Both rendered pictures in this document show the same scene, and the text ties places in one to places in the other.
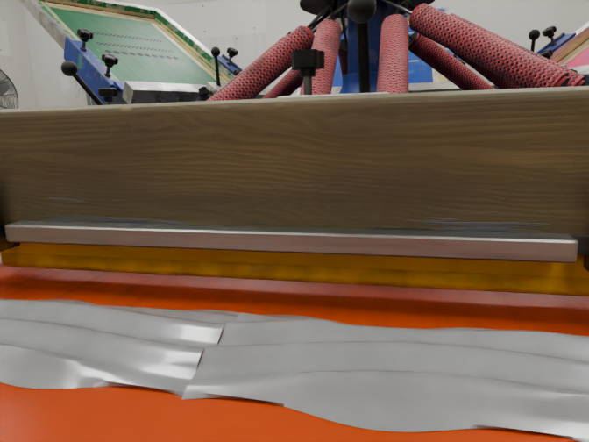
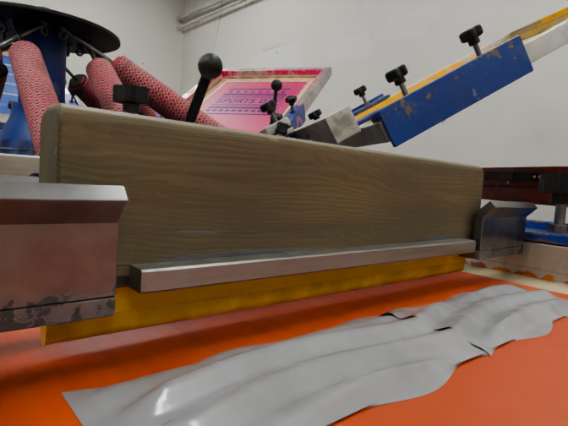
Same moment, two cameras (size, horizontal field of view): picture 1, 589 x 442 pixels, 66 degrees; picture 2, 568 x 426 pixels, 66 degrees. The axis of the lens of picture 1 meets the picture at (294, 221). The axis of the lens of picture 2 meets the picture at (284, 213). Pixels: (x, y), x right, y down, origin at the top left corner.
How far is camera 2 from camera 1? 30 cm
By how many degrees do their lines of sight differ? 54
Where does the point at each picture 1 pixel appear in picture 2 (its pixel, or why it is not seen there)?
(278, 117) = (372, 163)
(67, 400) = (467, 382)
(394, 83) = not seen: hidden behind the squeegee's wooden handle
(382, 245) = (423, 251)
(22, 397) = (450, 394)
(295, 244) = (389, 256)
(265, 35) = not seen: outside the picture
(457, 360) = (504, 303)
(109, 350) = (417, 349)
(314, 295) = (367, 298)
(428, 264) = (411, 264)
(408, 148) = (422, 190)
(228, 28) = not seen: outside the picture
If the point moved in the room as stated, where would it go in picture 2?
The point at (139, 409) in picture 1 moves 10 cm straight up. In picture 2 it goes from (495, 367) to (519, 154)
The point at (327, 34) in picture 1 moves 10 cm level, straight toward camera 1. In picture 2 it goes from (36, 58) to (63, 51)
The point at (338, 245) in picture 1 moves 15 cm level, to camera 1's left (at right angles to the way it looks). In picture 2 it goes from (407, 254) to (280, 290)
